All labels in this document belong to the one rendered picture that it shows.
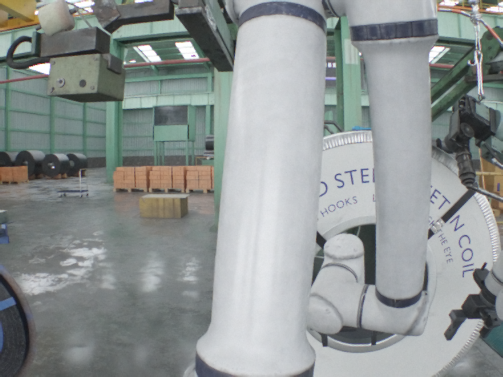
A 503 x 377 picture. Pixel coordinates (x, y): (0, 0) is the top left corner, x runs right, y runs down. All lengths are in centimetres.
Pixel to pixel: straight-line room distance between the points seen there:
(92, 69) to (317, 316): 89
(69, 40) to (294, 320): 105
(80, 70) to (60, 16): 21
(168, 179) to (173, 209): 512
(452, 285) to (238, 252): 124
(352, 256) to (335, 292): 10
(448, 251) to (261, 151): 118
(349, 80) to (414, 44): 568
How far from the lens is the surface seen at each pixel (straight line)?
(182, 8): 107
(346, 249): 75
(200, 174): 1192
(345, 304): 68
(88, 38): 118
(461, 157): 128
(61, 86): 114
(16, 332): 152
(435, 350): 165
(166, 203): 729
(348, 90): 608
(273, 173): 38
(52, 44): 125
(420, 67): 47
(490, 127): 134
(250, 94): 40
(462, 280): 155
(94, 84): 109
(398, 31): 44
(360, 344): 152
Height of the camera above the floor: 127
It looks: 5 degrees down
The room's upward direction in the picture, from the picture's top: straight up
